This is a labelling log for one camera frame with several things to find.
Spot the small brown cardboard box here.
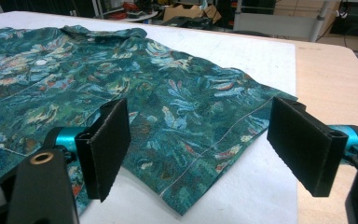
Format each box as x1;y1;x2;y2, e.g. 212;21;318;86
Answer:
162;3;222;24

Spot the round white table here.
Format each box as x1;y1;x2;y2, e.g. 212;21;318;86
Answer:
115;10;159;23

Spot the bundle of red cables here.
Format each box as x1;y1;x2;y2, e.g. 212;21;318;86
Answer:
106;2;142;21

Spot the teal floral shirt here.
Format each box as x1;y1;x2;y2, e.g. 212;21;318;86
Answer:
0;24;298;217

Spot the white foam mat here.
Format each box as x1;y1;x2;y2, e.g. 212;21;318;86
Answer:
0;10;299;224

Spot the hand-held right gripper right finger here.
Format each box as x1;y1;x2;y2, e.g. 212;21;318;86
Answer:
266;96;350;198

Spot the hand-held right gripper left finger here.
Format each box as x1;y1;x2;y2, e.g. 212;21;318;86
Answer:
74;97;132;203

